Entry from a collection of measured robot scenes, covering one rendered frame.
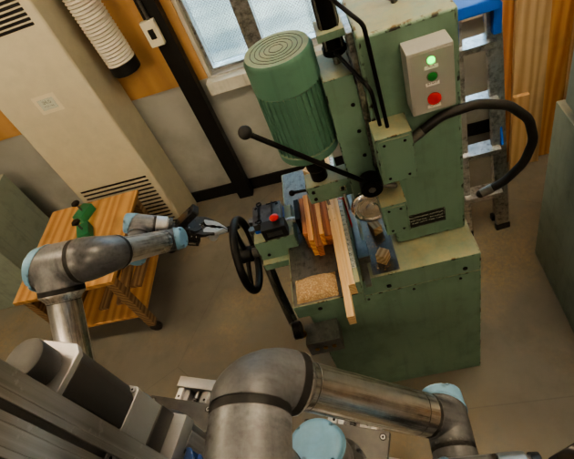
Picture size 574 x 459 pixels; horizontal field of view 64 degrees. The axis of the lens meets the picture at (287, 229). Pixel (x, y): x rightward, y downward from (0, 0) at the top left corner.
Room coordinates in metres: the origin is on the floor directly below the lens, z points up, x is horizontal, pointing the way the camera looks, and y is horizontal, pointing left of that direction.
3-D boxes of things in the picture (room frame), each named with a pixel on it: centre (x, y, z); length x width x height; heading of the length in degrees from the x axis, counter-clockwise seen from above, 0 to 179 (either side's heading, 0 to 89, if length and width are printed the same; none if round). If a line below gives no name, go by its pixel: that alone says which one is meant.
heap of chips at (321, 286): (0.82, -0.01, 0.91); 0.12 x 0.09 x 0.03; 76
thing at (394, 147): (0.87, -0.33, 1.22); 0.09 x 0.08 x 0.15; 76
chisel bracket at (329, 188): (1.06, -0.18, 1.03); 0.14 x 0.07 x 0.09; 76
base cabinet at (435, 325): (1.04, -0.28, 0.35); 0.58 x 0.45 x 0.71; 76
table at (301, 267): (1.07, -0.05, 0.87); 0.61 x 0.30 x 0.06; 166
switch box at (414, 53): (0.86, -0.44, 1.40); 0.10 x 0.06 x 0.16; 76
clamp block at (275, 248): (1.09, 0.03, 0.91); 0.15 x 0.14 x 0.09; 166
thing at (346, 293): (0.93, -0.12, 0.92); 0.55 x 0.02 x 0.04; 166
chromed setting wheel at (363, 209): (0.92, -0.25, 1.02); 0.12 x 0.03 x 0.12; 76
